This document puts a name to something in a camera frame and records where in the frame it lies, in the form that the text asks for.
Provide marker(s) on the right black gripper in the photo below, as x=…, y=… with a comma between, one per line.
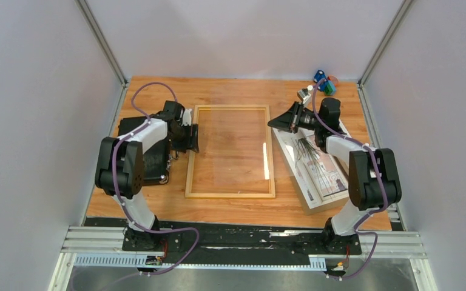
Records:
x=290, y=120

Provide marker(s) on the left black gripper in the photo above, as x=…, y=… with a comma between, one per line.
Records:
x=191, y=142

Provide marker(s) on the wooden picture frame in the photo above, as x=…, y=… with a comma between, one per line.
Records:
x=235, y=159

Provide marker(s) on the photo print board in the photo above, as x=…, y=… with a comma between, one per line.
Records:
x=319, y=179

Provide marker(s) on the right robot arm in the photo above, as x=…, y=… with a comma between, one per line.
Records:
x=373, y=179

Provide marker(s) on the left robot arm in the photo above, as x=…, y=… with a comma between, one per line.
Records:
x=142, y=157

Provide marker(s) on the blue green toy blocks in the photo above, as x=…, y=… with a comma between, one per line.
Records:
x=325, y=83

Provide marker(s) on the orange round object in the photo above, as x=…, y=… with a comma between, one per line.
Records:
x=334, y=80

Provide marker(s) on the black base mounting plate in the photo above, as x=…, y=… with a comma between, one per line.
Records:
x=233, y=244

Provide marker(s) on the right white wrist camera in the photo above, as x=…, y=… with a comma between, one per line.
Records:
x=304, y=95

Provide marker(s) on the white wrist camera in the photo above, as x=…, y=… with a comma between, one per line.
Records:
x=187, y=117
x=304, y=95

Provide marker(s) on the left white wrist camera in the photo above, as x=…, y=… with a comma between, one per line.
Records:
x=187, y=117

